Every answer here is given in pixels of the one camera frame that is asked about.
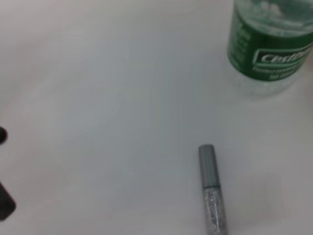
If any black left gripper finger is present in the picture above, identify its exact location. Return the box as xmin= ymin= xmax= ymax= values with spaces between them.
xmin=0 ymin=182 xmax=17 ymax=220
xmin=0 ymin=126 xmax=8 ymax=145

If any silver marker pen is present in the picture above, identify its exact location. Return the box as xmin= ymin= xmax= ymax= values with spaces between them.
xmin=198 ymin=143 xmax=229 ymax=235

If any clear green-label water bottle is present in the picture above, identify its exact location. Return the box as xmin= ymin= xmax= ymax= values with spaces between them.
xmin=226 ymin=0 xmax=313 ymax=95

